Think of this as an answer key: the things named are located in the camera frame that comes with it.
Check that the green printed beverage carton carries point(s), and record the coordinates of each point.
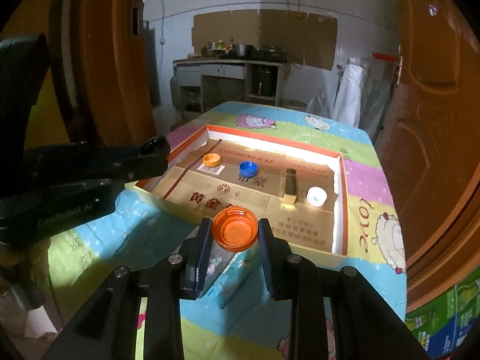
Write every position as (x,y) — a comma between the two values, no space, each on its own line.
(442,326)

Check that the blue bottle cap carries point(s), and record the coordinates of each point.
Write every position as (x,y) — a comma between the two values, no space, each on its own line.
(248,168)

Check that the colourful cartoon sheep tablecloth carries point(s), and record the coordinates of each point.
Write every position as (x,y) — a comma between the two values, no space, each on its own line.
(375,213)

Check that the clear floral plastic case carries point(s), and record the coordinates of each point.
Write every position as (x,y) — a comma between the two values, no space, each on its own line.
(219,266)

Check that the brown cardboard wall covering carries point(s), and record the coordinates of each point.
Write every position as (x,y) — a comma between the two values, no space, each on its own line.
(262,30)

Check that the teal lighter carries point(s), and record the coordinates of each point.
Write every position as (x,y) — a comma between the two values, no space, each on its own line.
(245,264)

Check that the gold rectangular box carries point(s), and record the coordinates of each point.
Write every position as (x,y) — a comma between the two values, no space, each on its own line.
(290,189)

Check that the white sack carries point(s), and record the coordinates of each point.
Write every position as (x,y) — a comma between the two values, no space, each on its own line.
(348,93)

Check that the kitchen counter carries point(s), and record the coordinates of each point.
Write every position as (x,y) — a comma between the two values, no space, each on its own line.
(221,71)

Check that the shallow cardboard tray box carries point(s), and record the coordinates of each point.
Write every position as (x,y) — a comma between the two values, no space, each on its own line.
(187,191)

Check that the brown wooden door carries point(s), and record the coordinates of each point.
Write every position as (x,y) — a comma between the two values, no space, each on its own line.
(431,101)

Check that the dark orange bottle cap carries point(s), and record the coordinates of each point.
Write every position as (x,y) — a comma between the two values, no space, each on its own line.
(234,232)

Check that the black gas stove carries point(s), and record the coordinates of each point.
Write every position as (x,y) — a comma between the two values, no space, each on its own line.
(270,54)

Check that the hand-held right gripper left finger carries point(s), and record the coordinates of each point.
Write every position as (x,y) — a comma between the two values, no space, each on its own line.
(202,266)

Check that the steel cooking pot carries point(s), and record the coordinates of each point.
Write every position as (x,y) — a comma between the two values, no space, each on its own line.
(240,50)

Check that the metal door strike plate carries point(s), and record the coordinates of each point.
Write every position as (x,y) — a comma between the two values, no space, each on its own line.
(137,18)

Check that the clear plastic wrap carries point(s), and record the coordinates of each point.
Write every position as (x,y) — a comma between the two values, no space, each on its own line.
(375,101)

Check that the black appliance under counter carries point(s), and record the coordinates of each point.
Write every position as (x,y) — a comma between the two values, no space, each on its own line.
(262,80)

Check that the white bottle cap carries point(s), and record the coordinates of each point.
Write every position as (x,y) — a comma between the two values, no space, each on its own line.
(317,197)

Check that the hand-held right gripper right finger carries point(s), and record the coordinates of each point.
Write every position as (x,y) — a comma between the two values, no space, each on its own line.
(268,266)

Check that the dark grey cabinet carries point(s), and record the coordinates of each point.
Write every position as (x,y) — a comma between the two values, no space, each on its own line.
(153,67)

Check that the red paper strip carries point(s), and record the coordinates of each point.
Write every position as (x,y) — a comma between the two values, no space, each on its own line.
(384,56)

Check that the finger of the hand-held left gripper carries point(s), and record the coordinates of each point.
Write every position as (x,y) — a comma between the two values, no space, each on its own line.
(150,168)
(155,144)

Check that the light orange bottle cap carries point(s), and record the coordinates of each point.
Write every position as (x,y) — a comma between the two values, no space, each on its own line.
(212,160)

